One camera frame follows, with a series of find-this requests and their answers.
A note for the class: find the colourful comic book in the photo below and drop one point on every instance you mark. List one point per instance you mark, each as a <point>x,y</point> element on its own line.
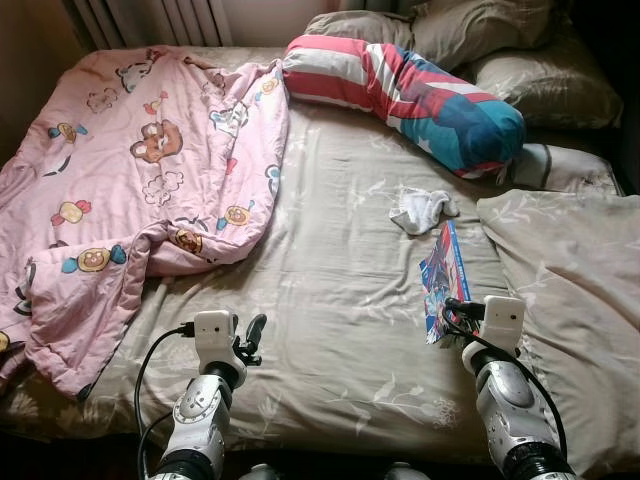
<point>440,275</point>

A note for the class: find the crumpled white sock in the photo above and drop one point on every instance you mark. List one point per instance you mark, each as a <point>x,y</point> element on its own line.
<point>420,210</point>

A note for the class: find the beige pillow with dark band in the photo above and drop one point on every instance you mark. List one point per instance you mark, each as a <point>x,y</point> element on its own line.
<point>565,168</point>

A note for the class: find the large beige floral pillow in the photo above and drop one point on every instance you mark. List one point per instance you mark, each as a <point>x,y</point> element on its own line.
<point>570,290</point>

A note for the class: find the pink cartoon print quilt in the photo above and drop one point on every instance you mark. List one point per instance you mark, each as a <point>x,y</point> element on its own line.
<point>140,180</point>

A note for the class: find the red white blue bolster pillow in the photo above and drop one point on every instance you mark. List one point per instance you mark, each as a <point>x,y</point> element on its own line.
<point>400,95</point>

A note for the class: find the white ribbed radiator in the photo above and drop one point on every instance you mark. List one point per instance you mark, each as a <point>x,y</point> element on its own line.
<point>150,20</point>

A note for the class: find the silver robot left leg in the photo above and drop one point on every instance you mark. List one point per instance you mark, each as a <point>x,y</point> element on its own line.
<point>262,472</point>

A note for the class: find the bed with beige floral sheet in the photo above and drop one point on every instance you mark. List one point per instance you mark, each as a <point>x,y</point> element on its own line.
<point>340,300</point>

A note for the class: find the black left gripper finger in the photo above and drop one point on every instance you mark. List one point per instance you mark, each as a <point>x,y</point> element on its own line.
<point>256,330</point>

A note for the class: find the dark grey upholstered sofa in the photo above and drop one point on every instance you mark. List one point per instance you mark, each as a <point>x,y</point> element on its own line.
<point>630,90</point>

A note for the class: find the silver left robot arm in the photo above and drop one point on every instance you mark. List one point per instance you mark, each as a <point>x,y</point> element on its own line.
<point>200,410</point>

